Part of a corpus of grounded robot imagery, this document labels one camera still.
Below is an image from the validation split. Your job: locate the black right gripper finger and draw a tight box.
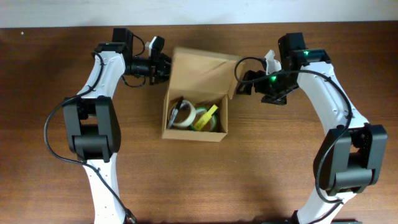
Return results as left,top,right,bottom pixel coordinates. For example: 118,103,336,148
236,70,256,95
261,95,287,106

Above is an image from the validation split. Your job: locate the cardboard box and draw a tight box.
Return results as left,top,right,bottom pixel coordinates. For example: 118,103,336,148
162,47,241,142

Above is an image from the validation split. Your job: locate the black sharpie marker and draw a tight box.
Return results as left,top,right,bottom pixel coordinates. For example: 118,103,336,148
168,96,183,129

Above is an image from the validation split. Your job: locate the yellow highlighter marker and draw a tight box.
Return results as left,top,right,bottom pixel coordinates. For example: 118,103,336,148
194,105,218,131

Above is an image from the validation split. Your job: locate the green tape roll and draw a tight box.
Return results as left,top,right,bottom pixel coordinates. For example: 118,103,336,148
190,107,217,132

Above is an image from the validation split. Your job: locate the white masking tape roll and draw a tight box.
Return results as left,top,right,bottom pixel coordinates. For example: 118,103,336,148
168,100,196,129

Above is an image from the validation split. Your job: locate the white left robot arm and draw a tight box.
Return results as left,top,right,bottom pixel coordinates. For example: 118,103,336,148
62,28,171,223

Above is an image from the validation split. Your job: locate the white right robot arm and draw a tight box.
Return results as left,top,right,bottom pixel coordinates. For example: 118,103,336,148
235,32,387,223

